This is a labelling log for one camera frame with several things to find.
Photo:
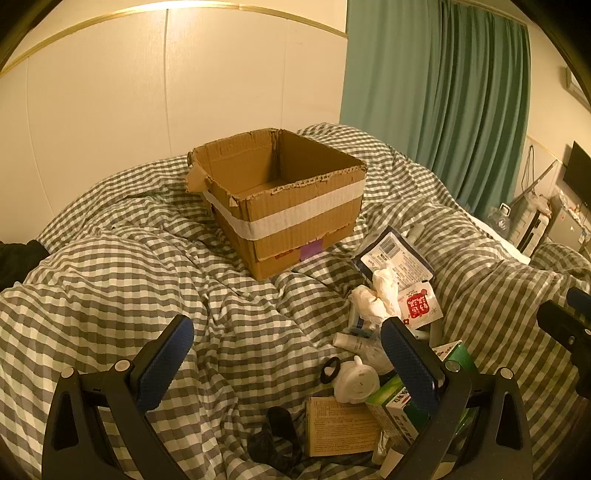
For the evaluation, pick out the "black television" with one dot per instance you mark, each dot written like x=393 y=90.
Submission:
x=579 y=175

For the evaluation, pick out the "beige cardboard carton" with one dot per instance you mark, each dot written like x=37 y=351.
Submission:
x=339 y=424

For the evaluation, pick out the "grey checked duvet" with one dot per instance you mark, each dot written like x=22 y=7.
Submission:
x=138 y=277

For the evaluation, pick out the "grey suitcase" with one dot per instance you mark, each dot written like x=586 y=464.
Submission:
x=521 y=226

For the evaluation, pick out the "white sachet red label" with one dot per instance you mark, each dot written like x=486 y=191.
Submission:
x=418 y=305

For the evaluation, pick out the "clear water jug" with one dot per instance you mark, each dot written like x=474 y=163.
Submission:
x=501 y=217

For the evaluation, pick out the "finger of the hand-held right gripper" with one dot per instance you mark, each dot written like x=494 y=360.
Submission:
x=558 y=321
x=579 y=302

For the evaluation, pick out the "dark packet with barcode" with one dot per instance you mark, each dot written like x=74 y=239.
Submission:
x=397 y=258

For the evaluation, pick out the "white tissue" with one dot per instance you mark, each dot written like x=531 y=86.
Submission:
x=381 y=295

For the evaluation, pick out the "brown cardboard box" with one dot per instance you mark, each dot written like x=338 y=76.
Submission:
x=286 y=217

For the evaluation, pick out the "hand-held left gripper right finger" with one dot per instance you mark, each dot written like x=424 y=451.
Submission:
x=411 y=364

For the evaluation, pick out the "green curtain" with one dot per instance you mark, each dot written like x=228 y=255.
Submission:
x=438 y=92

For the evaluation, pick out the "black plastic bag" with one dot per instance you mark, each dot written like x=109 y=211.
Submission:
x=277 y=438

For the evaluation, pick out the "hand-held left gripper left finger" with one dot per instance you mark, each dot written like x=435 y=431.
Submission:
x=161 y=369

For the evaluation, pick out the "white bed sheet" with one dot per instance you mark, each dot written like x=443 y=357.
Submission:
x=498 y=240

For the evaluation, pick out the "blue white packet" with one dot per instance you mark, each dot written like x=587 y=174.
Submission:
x=358 y=323

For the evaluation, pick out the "white plastic bag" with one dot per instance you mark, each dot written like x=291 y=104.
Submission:
x=535 y=201

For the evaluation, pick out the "small grey fridge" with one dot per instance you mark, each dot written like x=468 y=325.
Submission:
x=568 y=228

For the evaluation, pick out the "green white carton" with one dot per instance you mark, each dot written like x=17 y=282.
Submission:
x=455 y=353

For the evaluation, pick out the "small white bottle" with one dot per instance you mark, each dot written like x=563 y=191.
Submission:
x=351 y=341

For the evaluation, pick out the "dark cloth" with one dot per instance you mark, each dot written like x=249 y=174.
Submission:
x=21 y=263

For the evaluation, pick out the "white air conditioner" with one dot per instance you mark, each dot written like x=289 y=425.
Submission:
x=577 y=85

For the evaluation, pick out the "round white panda bottle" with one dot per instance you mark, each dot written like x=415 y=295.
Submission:
x=355 y=381

